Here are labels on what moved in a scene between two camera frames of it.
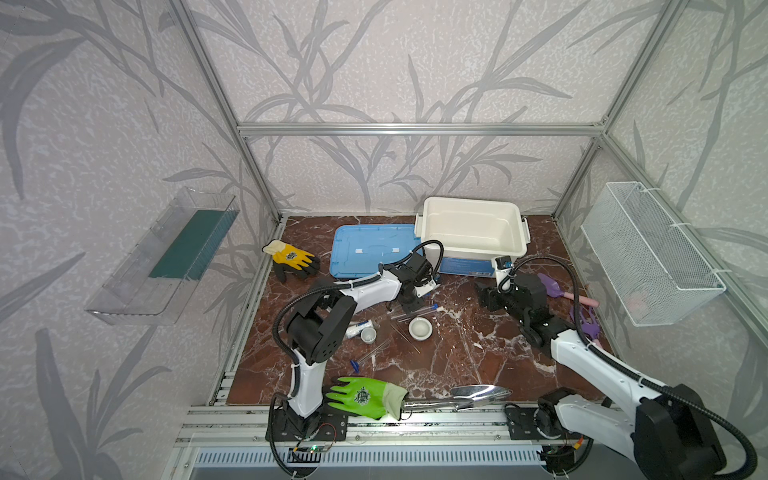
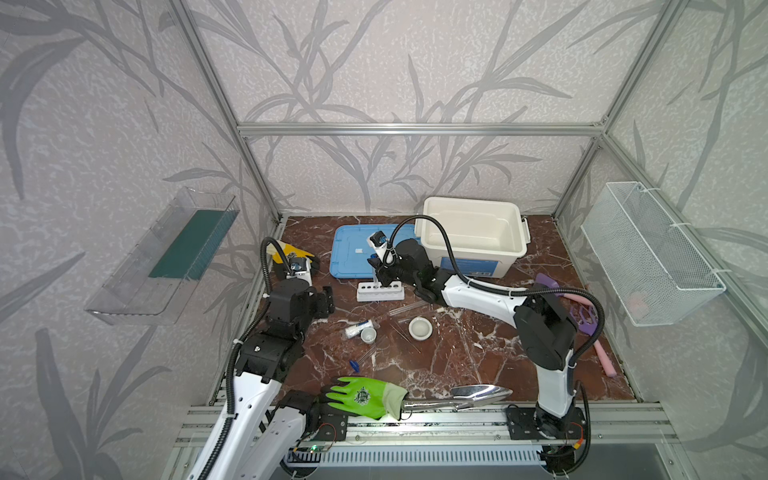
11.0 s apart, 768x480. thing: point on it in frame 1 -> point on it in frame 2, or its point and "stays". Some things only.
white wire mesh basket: x=653 y=270 stays
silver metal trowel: x=462 y=397 stays
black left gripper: x=409 y=298 -> x=324 y=301
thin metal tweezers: x=400 y=329 stays
